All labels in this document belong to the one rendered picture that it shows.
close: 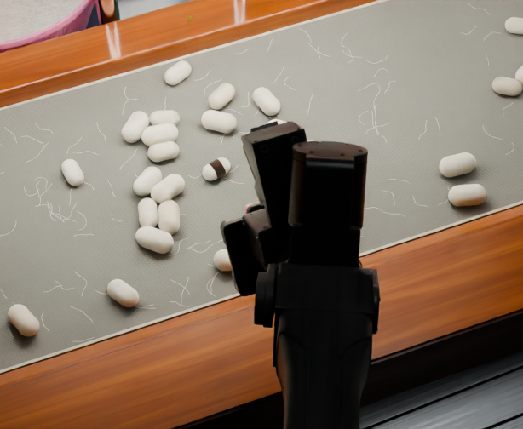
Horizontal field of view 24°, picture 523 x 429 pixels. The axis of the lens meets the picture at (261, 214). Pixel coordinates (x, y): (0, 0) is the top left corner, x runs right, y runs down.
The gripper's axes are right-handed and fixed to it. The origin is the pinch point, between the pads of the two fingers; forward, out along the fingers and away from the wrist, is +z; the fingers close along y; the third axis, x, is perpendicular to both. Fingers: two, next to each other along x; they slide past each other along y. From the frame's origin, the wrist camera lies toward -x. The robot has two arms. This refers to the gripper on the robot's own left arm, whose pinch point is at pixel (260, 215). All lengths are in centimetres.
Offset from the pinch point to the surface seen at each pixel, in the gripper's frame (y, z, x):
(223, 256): 2.9, 7.9, 5.6
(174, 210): 5.7, 13.1, 1.3
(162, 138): 4.1, 20.1, -4.3
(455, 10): -32.3, 26.1, -7.4
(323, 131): -12.2, 18.2, -0.6
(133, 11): 0.4, 44.1, -14.1
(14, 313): 23.3, 8.8, 5.1
